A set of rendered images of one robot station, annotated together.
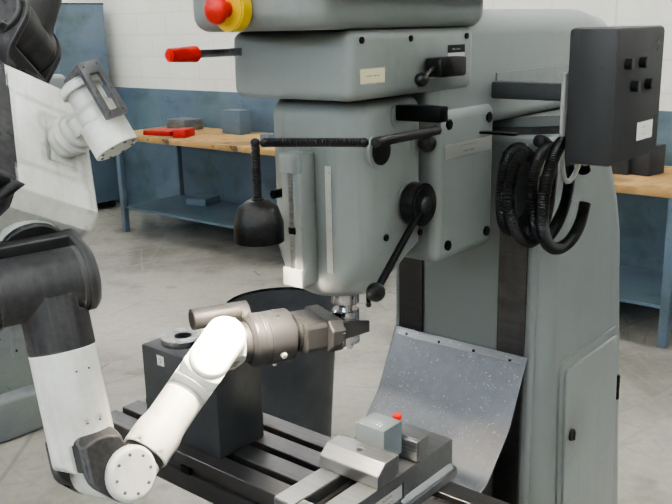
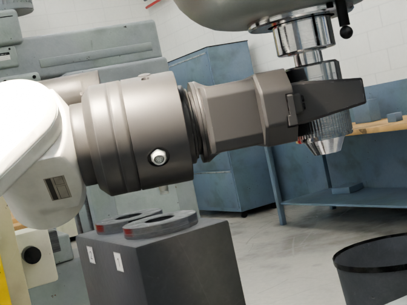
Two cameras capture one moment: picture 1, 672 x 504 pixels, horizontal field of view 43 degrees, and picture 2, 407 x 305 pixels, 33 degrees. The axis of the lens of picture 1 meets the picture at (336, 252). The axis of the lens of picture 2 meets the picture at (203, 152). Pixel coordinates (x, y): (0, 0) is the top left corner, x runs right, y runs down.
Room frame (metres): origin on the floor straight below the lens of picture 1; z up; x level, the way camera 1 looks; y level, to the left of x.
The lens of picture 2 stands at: (0.83, -0.13, 1.25)
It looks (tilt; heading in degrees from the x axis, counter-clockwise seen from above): 3 degrees down; 22
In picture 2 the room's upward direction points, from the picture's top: 12 degrees counter-clockwise
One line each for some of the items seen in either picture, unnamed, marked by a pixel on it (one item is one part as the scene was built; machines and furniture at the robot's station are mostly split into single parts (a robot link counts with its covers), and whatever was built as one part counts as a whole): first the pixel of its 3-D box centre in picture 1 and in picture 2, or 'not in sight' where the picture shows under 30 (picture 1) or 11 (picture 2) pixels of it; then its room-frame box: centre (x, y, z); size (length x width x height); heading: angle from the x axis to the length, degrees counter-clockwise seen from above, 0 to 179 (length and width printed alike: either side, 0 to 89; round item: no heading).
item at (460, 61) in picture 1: (435, 71); not in sight; (1.34, -0.16, 1.66); 0.12 x 0.04 x 0.04; 140
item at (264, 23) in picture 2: not in sight; (300, 16); (1.38, -0.01, 1.31); 0.09 x 0.09 x 0.01
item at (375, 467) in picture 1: (359, 460); not in sight; (1.29, -0.03, 1.03); 0.12 x 0.06 x 0.04; 50
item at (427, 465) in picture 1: (368, 473); not in sight; (1.31, -0.05, 0.99); 0.35 x 0.15 x 0.11; 140
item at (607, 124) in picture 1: (618, 93); not in sight; (1.39, -0.46, 1.62); 0.20 x 0.09 x 0.21; 140
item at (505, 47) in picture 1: (496, 61); not in sight; (1.76, -0.34, 1.66); 0.80 x 0.23 x 0.20; 140
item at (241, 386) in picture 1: (202, 387); (159, 295); (1.58, 0.28, 1.04); 0.22 x 0.12 x 0.20; 50
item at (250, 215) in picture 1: (258, 219); not in sight; (1.19, 0.11, 1.47); 0.07 x 0.07 x 0.06
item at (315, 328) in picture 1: (297, 333); (206, 123); (1.33, 0.07, 1.24); 0.13 x 0.12 x 0.10; 27
